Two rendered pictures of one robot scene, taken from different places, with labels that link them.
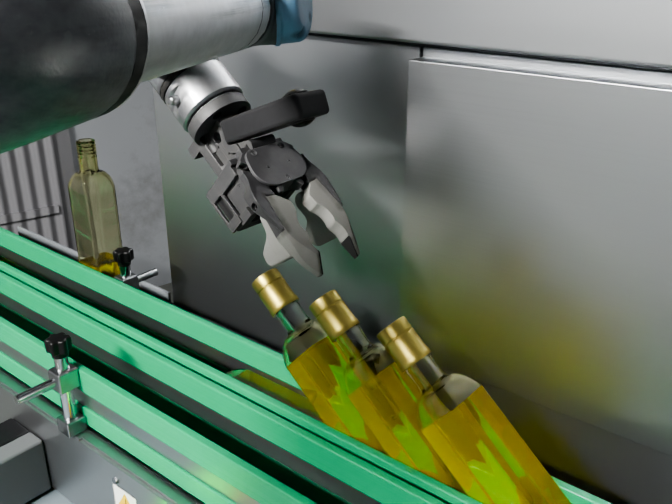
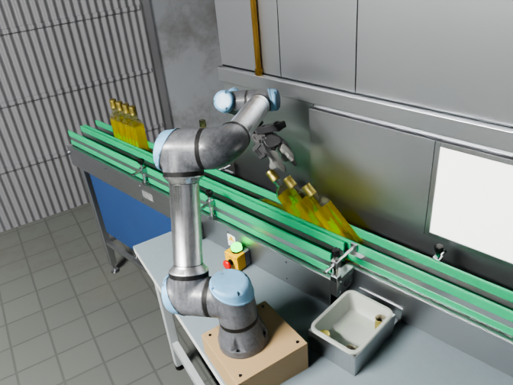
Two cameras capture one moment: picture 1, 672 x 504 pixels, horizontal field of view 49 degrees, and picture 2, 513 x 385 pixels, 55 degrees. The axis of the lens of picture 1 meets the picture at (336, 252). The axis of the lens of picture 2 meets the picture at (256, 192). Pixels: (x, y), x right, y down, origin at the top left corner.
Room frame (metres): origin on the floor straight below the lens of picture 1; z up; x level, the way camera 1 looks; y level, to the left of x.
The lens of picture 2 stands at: (-0.86, -0.05, 1.98)
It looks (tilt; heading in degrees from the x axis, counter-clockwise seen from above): 31 degrees down; 7
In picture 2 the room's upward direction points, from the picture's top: 5 degrees counter-clockwise
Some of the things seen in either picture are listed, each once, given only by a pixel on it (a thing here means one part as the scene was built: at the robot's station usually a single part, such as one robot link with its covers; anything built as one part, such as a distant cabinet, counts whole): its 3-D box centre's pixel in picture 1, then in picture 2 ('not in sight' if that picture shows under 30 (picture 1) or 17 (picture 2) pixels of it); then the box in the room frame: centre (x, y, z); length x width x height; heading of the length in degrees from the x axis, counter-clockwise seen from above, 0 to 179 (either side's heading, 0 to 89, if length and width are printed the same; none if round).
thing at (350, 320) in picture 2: not in sight; (351, 328); (0.23, -0.18, 0.80); 0.22 x 0.17 x 0.09; 141
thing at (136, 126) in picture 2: not in sight; (137, 133); (1.30, 0.76, 1.02); 0.06 x 0.06 x 0.28; 51
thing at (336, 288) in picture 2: not in sight; (342, 280); (0.40, -0.17, 0.85); 0.09 x 0.04 x 0.07; 141
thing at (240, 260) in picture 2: not in sight; (237, 257); (0.60, 0.22, 0.79); 0.07 x 0.07 x 0.07; 51
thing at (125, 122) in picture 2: not in sight; (131, 130); (1.34, 0.80, 1.02); 0.06 x 0.06 x 0.28; 51
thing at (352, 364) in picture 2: not in sight; (356, 325); (0.25, -0.20, 0.79); 0.27 x 0.17 x 0.08; 141
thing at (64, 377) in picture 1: (47, 394); (206, 208); (0.73, 0.34, 0.94); 0.07 x 0.04 x 0.13; 141
